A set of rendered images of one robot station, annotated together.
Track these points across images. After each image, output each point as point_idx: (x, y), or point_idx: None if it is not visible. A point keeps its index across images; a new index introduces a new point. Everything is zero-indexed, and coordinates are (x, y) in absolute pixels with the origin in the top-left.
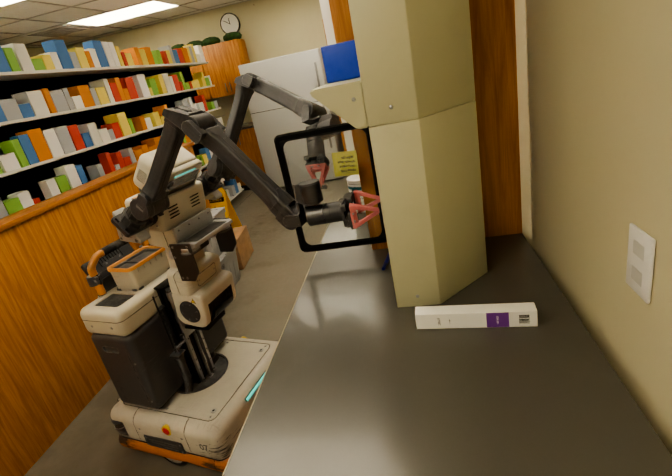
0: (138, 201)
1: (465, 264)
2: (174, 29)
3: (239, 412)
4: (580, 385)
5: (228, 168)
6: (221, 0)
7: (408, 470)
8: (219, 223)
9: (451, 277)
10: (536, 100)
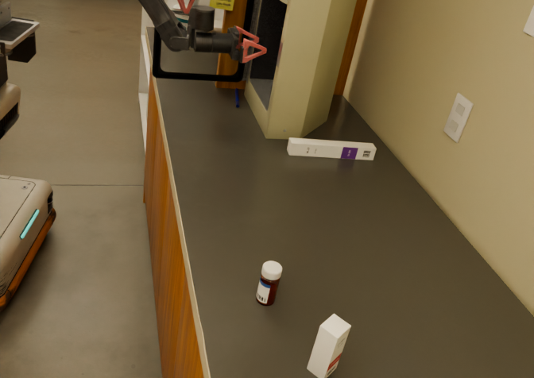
0: None
1: (319, 110)
2: None
3: (15, 249)
4: (406, 194)
5: None
6: None
7: (321, 233)
8: (24, 25)
9: (311, 119)
10: None
